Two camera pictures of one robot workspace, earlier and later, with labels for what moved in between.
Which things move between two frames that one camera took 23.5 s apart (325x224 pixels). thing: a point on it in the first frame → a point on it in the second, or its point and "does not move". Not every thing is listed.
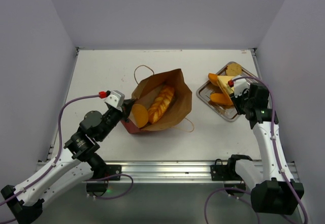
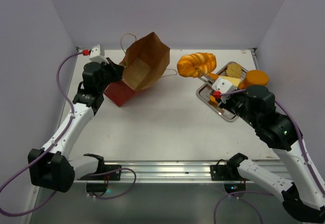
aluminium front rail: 164,171 does not move
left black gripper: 126,108 → 117,70
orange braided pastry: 160,103 → 193,65
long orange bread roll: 213,78 does not move
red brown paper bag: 145,89 → 144,63
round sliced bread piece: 233,69 does not move
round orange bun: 140,115 → 254,77
